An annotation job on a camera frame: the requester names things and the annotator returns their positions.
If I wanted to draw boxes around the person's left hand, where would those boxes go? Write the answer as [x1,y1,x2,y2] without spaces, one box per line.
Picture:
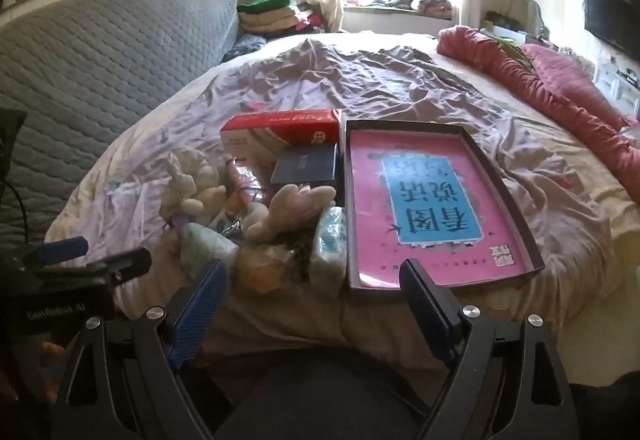
[40,340,66,369]

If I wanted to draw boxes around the pink and blue book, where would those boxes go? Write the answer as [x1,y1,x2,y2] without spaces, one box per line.
[348,129,533,286]

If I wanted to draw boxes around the pink quilt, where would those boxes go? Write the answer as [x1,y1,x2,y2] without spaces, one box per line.
[436,25,640,193]

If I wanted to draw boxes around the cluttered dressing table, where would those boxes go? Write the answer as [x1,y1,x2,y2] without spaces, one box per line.
[480,10,546,42]

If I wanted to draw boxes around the grey quilted headboard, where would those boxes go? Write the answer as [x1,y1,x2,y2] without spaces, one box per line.
[0,0,240,271]

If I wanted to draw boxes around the cream rabbit plush toy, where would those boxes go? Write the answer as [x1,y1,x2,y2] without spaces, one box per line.
[245,183,337,246]

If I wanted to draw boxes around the oval mirror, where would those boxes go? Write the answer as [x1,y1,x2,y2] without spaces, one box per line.
[510,0,544,29]

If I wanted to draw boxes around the black television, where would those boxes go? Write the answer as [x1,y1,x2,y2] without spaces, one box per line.
[583,0,640,58]

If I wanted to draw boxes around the orange snack bag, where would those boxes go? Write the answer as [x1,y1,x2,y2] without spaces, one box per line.
[237,240,308,296]

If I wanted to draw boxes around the dark patterned cloth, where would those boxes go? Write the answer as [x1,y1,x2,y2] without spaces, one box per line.
[220,34,268,64]

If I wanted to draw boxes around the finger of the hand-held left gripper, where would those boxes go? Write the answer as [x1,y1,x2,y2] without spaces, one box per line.
[31,236,91,267]
[86,247,153,289]

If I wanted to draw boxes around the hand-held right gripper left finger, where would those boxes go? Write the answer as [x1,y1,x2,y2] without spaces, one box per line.
[52,259,228,440]

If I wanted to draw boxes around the white drawer cabinet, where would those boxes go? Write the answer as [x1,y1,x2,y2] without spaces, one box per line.
[592,55,640,116]

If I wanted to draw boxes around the green cloth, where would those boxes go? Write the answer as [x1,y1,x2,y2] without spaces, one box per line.
[482,33,536,71]

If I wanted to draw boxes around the red and white box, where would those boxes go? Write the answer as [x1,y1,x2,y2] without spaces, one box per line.
[220,109,343,176]

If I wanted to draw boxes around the purple wrinkled bed cover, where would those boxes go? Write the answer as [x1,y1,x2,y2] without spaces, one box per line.
[45,39,616,356]

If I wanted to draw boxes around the green tissue pack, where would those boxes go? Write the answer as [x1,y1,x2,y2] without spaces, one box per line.
[179,223,240,278]
[309,206,349,297]

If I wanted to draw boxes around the pink striped pouch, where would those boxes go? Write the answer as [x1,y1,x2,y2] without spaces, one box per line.
[227,160,272,207]

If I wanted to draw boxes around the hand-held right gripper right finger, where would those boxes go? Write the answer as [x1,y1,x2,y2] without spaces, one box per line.
[399,258,581,440]

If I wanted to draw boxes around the bedding on window sill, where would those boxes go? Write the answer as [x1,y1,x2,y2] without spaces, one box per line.
[370,0,453,16]

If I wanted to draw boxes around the bed with cream sheet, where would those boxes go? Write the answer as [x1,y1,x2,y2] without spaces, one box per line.
[320,31,640,321]

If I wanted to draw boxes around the black cable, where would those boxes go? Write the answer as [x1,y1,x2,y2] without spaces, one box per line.
[4,170,29,244]

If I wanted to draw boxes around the small beige plush toy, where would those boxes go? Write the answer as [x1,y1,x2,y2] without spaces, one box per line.
[160,147,228,227]

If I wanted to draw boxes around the stack of folded clothes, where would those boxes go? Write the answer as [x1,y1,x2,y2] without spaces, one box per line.
[236,0,328,38]

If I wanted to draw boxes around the dark blue box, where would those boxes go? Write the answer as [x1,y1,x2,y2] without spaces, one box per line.
[270,143,342,201]

